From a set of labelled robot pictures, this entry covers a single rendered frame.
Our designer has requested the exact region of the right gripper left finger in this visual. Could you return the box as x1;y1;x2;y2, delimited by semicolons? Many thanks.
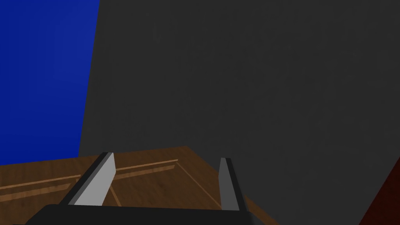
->
59;152;116;207

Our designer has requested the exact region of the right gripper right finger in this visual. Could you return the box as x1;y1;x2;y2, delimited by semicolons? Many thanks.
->
218;157;248;211

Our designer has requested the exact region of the brown wooden panelled door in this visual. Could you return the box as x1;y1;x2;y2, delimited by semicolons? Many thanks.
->
0;145;280;225

